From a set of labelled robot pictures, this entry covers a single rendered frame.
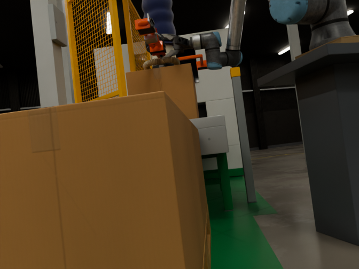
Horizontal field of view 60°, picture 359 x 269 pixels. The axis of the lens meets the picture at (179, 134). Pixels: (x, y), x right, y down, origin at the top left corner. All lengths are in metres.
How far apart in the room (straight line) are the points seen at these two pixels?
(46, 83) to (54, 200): 2.32
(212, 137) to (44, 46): 1.73
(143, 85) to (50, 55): 1.16
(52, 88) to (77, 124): 2.28
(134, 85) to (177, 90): 0.26
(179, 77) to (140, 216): 1.45
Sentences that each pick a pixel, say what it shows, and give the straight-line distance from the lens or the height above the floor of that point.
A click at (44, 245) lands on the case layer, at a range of 0.56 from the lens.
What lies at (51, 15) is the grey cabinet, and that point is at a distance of 2.93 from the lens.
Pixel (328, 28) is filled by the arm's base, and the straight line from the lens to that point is 1.51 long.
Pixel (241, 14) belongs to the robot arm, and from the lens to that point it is 1.95.
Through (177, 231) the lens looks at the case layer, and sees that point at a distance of 0.49.
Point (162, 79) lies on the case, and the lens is 1.88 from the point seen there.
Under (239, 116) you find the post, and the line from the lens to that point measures 2.31.
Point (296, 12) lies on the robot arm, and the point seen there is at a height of 0.93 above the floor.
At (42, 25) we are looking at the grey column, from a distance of 2.96.
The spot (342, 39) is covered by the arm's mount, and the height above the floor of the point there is 0.79.
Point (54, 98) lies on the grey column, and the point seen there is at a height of 0.99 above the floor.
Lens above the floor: 0.45
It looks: 3 degrees up
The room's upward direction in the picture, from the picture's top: 7 degrees counter-clockwise
